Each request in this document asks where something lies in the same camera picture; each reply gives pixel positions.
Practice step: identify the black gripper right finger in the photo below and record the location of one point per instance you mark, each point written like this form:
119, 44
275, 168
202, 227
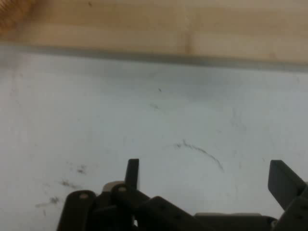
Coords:
286, 187

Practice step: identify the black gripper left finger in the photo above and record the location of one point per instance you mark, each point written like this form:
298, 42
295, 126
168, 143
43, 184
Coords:
125, 211

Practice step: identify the light wooden cutting board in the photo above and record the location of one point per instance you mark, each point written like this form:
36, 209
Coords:
144, 26

